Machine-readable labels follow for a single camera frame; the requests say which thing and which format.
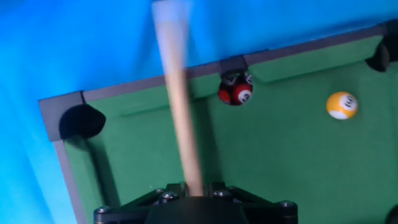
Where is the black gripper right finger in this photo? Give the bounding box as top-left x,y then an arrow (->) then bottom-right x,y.
207,182 -> 299,224

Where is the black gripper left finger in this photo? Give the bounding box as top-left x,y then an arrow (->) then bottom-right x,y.
93,182 -> 189,224

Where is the wooden pool cue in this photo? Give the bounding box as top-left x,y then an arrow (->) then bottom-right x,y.
151,0 -> 206,197

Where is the mini green pool table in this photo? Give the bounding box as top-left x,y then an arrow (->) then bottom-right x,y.
39,19 -> 398,224

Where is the yellow striped nine ball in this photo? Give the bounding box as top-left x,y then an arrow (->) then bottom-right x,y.
325,91 -> 359,121

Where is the dark pool ball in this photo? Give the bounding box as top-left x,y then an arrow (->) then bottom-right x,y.
221,73 -> 239,87

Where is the blue mountain print cloth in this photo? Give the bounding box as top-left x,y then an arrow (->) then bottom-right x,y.
0,0 -> 398,224

